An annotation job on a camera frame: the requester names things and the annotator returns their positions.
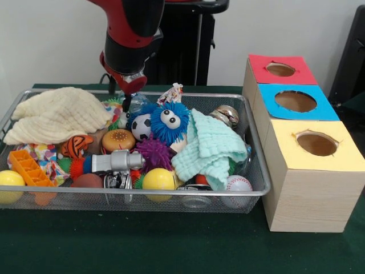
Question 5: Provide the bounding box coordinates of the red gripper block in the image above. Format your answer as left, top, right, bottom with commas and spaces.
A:
99, 51, 148, 112

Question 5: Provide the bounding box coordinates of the crushed clear plastic bottle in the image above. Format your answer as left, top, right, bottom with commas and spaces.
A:
118, 91, 152, 114

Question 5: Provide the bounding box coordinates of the cream waffle cloth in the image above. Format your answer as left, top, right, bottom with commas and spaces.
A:
3, 87, 112, 146

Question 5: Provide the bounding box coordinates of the shallow clear mesh bin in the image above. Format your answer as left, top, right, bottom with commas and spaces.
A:
0, 88, 271, 213

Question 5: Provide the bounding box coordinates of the wooden box with three holes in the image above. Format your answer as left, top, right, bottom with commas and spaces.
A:
242, 54, 365, 233

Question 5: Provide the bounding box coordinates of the black and white soccer ball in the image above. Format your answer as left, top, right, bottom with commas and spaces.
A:
131, 113, 152, 140

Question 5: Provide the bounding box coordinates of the toy burger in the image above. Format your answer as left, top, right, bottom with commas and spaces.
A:
102, 128, 136, 152

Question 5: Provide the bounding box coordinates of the blue spiky toy with eyes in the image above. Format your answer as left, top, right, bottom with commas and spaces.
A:
149, 102, 191, 139

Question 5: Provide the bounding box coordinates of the silver plastic toy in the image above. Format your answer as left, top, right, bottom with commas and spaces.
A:
91, 148, 146, 174

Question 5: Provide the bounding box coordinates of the yellow ball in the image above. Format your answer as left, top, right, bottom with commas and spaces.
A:
141, 167, 177, 200
0, 170, 26, 204

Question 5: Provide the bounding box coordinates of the mint green waffle cloth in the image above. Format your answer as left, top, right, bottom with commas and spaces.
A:
171, 108, 248, 191

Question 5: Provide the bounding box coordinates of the long orange toy brick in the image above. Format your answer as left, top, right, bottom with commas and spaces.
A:
7, 150, 58, 206

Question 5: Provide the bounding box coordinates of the white toy baseball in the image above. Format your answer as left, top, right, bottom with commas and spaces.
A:
221, 174, 254, 208

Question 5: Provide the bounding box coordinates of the dark green tablecloth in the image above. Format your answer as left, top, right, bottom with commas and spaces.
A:
0, 83, 365, 274

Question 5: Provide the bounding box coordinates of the black chair back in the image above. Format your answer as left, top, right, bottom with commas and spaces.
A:
327, 5, 365, 108

